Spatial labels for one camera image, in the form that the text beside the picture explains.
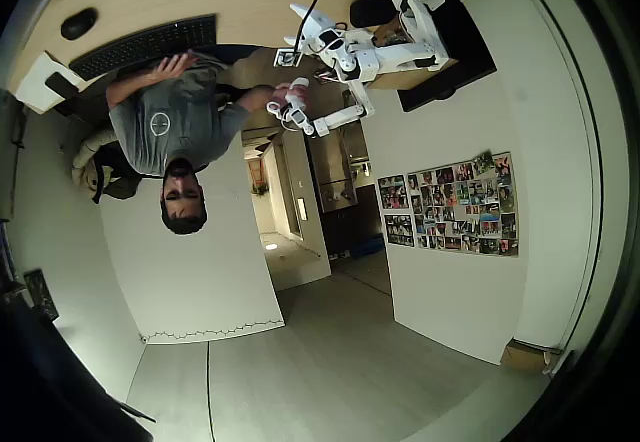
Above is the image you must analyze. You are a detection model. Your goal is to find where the brown cardboard box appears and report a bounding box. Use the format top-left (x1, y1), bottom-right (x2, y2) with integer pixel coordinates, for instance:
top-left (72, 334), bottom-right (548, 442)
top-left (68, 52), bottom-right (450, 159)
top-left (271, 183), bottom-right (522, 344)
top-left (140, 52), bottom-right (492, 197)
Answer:
top-left (499, 339), bottom-right (564, 377)

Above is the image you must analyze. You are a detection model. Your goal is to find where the person's left forearm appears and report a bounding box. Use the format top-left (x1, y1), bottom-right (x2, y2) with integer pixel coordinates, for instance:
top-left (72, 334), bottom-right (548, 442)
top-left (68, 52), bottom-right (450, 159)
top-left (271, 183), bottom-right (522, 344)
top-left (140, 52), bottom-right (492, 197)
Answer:
top-left (105, 64), bottom-right (166, 108)

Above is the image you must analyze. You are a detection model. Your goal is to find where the black framed picture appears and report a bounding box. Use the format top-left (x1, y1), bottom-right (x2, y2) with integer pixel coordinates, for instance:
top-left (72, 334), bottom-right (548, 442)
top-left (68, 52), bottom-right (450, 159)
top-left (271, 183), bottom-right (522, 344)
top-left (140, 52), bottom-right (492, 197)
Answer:
top-left (23, 268), bottom-right (61, 324)

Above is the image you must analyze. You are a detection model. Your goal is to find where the person's left hand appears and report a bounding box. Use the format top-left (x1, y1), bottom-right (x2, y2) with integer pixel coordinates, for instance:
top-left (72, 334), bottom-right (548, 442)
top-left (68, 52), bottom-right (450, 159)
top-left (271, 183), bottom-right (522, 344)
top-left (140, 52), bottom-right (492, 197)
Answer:
top-left (154, 50), bottom-right (199, 81)

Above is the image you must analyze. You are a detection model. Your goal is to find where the small photo collage sheet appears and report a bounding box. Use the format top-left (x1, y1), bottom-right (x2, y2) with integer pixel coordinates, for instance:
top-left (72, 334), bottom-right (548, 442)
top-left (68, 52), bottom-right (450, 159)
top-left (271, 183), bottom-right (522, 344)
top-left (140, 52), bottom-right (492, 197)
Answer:
top-left (377, 175), bottom-right (410, 211)
top-left (384, 213), bottom-right (416, 249)

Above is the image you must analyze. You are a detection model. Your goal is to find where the black flat panel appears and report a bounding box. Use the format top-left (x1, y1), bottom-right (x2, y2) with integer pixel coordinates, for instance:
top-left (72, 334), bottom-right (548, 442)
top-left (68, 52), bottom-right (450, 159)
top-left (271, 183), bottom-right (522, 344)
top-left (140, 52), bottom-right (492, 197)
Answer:
top-left (397, 0), bottom-right (500, 114)

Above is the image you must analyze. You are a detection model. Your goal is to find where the large photo collage sheet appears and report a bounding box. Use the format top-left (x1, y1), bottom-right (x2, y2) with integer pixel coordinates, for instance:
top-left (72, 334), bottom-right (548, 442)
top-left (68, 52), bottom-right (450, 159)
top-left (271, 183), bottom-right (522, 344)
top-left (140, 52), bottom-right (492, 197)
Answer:
top-left (407, 150), bottom-right (520, 258)

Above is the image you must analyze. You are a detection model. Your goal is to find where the black soft pouch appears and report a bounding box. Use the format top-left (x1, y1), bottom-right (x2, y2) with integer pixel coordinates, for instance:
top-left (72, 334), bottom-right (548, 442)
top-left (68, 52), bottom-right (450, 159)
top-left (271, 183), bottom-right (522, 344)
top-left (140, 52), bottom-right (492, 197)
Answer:
top-left (349, 0), bottom-right (397, 29)

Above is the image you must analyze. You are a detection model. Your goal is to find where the stainless steel fridge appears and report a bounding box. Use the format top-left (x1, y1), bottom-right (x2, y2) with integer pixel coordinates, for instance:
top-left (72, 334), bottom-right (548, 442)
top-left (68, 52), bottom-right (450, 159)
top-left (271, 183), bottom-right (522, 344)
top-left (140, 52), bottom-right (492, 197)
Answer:
top-left (305, 124), bottom-right (374, 215)

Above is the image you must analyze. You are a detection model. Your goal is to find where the black computer mouse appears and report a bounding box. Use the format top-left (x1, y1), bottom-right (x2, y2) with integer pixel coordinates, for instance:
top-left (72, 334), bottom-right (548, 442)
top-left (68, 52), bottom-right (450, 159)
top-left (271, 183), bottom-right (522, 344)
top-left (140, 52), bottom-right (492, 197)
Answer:
top-left (59, 7), bottom-right (100, 41)

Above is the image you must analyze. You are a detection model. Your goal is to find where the white paper sheet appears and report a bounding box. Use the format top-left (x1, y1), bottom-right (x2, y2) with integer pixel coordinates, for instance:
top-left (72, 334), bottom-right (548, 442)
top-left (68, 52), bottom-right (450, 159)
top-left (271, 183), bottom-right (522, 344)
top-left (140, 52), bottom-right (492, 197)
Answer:
top-left (13, 50), bottom-right (84, 114)

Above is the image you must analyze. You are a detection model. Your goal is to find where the white leader arm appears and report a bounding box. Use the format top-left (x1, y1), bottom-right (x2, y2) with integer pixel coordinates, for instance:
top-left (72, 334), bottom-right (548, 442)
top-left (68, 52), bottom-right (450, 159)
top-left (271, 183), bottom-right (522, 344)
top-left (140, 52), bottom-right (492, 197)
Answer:
top-left (265, 49), bottom-right (382, 138)

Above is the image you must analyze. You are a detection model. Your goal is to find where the black phone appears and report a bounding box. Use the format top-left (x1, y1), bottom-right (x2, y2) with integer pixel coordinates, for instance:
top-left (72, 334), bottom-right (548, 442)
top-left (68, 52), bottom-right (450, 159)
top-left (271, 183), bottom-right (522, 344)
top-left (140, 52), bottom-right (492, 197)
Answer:
top-left (43, 72), bottom-right (81, 101)

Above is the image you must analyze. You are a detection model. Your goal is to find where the man in grey t-shirt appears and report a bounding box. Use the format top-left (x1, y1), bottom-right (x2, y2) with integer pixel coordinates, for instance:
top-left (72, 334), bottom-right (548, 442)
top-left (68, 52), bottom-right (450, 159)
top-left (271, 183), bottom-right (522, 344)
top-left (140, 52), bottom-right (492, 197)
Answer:
top-left (107, 49), bottom-right (256, 237)

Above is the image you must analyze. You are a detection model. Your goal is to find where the beige fluffy blanket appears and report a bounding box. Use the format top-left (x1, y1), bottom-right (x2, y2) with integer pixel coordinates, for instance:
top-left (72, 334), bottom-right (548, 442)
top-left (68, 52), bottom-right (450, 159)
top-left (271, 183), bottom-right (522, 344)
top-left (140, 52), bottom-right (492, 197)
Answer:
top-left (71, 128), bottom-right (121, 192)

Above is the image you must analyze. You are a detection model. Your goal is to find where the black jacket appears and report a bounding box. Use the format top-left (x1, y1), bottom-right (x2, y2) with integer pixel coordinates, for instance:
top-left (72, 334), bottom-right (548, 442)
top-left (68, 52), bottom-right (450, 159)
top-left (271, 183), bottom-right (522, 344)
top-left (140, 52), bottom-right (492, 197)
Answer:
top-left (91, 144), bottom-right (149, 205)

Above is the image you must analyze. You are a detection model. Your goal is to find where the person's right forearm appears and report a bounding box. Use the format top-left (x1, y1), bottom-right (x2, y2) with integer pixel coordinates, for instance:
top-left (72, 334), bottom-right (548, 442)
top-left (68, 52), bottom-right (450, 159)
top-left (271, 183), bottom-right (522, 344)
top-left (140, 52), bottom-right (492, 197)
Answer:
top-left (238, 84), bottom-right (277, 113)

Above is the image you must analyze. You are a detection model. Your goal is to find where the small white square frame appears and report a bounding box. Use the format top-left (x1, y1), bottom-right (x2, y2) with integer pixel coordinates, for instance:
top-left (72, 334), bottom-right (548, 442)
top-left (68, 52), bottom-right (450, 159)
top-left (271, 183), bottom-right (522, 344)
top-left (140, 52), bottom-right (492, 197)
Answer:
top-left (273, 47), bottom-right (305, 70)

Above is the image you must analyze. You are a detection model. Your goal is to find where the black keyboard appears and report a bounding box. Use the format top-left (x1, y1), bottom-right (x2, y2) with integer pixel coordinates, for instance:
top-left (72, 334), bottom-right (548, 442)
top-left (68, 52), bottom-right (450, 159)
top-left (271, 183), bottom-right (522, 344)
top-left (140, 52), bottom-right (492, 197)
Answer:
top-left (68, 13), bottom-right (220, 82)

